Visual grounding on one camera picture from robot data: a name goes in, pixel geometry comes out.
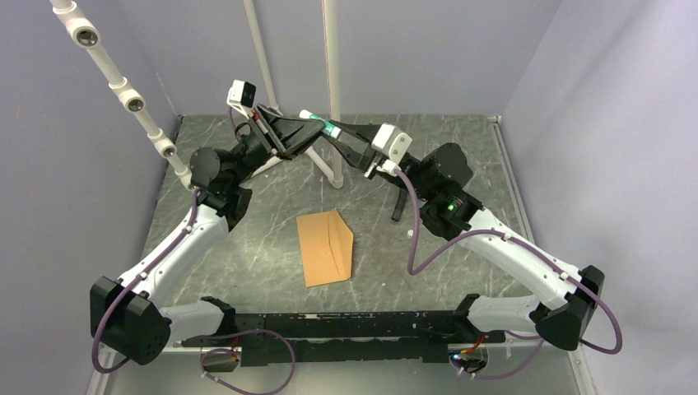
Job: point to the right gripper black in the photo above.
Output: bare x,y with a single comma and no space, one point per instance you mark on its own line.
366,160

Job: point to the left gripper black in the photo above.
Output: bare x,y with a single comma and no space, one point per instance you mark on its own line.
288,135

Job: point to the brown paper envelope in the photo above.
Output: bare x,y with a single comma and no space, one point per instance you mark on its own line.
326,245

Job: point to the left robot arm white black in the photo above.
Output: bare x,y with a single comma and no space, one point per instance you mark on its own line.
128,314

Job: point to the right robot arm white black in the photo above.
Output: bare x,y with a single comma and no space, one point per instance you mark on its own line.
562,297

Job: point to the black foam tube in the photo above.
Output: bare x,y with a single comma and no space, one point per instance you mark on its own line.
400,204

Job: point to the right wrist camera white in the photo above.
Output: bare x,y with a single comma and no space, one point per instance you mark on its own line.
391,144

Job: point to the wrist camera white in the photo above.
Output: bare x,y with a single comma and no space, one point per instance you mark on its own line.
242,95
391,144

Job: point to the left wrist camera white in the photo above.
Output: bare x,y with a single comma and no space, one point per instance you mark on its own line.
242,95

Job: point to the aluminium frame rail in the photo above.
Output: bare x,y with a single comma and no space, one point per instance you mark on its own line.
494,125

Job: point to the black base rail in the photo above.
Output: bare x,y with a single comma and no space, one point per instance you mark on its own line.
430,336

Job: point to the white PVC pipe frame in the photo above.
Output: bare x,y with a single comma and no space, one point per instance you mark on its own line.
198,50

